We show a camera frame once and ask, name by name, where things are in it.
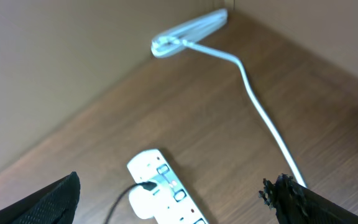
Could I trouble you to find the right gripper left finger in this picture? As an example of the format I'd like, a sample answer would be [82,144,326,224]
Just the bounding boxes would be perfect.
[0,172,80,224]

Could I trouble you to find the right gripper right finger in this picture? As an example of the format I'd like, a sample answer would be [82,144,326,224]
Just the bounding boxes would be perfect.
[259,174,358,224]

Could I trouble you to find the black USB charging cable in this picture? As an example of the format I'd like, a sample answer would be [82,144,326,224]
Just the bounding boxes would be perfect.
[103,180,158,224]

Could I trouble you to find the white USB charger plug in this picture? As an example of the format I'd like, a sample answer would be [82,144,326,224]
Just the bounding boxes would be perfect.
[129,186,156,220]

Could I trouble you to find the white power strip socket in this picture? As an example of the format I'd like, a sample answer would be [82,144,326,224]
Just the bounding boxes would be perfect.
[127,149,208,224]

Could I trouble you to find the white power strip cord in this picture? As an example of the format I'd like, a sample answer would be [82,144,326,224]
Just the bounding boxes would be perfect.
[181,39,308,189]

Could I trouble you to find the white cables at corner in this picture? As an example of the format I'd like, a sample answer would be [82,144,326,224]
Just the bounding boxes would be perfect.
[150,7,229,59]

